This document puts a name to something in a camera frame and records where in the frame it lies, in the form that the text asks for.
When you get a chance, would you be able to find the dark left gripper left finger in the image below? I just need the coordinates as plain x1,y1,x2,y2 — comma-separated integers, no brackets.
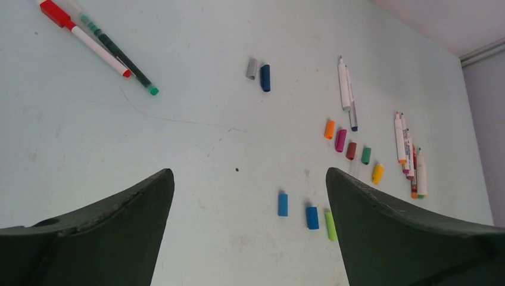
1,169,174,285

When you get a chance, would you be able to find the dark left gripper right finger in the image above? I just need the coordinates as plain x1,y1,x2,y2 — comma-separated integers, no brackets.
326,167,504,285

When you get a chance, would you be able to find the light green pen cap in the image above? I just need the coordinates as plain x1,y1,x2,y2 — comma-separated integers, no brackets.
324,210,338,241

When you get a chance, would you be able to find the green cap thin marker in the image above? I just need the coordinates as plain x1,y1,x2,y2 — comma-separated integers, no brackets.
416,148,428,199

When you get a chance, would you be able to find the yellow pen cap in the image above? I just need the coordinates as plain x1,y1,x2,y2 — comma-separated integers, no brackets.
372,164,385,185

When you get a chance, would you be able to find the large blue pen cap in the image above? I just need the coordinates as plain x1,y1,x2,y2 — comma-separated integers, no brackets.
306,206,320,230

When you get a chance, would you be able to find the magenta cap marker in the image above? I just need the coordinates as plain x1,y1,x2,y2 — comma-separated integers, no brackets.
400,113,411,176

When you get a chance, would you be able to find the brown pen cap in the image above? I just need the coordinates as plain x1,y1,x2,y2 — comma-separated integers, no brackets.
346,142,357,161

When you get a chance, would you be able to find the orange cap marker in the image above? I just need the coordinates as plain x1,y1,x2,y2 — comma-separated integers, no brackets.
394,112,407,164

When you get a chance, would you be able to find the small blue pen cap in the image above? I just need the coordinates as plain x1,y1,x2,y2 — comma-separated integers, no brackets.
278,192,289,217

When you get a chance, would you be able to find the magenta pen cap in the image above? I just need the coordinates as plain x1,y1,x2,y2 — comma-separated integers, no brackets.
335,128,347,153

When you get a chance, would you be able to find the orange pen cap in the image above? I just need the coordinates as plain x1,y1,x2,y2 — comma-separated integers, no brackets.
324,120,336,140

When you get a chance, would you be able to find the dark blue cap marker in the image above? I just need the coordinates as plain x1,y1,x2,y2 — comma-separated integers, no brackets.
345,66,358,132

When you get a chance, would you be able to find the dark blue pen cap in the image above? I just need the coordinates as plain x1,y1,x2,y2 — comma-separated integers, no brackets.
260,64,271,92

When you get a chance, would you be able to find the grey pen cap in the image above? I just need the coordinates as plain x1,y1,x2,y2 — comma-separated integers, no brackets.
246,57,258,80

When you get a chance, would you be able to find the red cap marker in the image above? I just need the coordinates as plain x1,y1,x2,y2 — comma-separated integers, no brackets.
36,0,132,78

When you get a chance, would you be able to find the brown cap marker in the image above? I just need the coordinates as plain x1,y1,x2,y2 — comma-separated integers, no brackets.
406,128,413,180

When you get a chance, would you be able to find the grey cap white marker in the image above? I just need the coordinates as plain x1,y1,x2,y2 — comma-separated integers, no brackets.
338,56,350,111

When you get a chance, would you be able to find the dark green marker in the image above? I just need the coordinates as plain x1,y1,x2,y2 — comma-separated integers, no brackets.
61,1,159,96

